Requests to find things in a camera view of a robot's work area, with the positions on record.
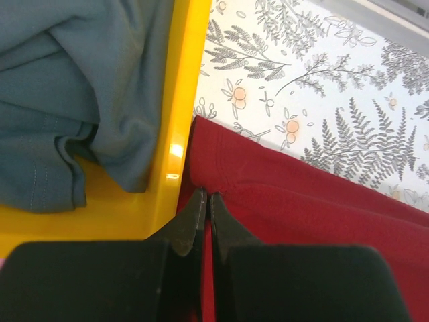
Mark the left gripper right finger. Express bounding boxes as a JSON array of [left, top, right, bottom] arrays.
[[210, 194, 410, 321]]

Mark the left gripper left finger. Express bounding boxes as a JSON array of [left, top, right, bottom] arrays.
[[1, 189, 205, 321]]

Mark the red t shirt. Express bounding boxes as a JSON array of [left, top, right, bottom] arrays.
[[178, 117, 428, 321]]

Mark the yellow plastic bin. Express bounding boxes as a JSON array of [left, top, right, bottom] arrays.
[[1, 1, 211, 257]]

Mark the floral table mat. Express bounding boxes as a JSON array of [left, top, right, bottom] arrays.
[[194, 1, 428, 211]]

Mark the grey-blue t shirt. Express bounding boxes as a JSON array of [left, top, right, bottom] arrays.
[[1, 1, 174, 213]]

